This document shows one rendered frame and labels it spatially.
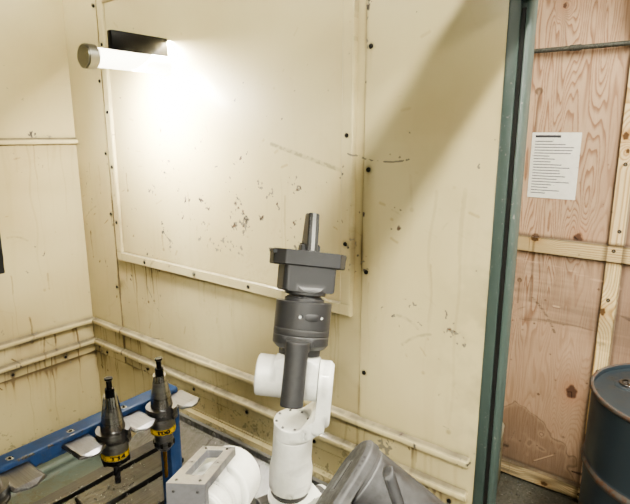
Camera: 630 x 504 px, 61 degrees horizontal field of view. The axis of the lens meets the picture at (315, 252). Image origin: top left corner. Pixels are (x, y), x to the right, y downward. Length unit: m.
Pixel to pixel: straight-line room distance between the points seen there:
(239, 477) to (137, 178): 1.30
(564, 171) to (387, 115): 1.63
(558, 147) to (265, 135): 1.65
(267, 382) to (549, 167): 2.08
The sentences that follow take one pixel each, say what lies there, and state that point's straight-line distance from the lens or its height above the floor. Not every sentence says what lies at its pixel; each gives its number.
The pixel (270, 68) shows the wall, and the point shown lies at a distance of 1.34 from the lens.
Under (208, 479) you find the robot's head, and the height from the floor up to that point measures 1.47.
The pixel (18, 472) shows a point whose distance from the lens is 1.08.
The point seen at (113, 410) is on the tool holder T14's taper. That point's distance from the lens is 1.09.
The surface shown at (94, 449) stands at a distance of 1.09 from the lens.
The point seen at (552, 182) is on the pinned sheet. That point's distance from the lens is 2.69.
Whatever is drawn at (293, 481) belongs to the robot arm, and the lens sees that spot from 0.93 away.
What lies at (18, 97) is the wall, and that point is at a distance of 1.98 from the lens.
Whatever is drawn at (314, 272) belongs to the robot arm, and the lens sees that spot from 0.82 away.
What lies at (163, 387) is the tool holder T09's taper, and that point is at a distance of 1.14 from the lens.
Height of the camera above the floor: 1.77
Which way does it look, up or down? 13 degrees down
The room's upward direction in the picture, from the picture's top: straight up
